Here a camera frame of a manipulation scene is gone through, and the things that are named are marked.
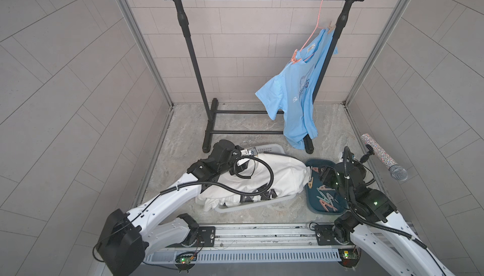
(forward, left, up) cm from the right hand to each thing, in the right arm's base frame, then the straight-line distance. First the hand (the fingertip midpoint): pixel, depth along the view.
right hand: (320, 169), depth 77 cm
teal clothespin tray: (-8, 0, -12) cm, 14 cm away
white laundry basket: (+13, +17, -2) cm, 22 cm away
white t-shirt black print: (-4, +28, +2) cm, 28 cm away
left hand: (+8, +30, +4) cm, 31 cm away
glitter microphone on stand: (-8, -20, +13) cm, 25 cm away
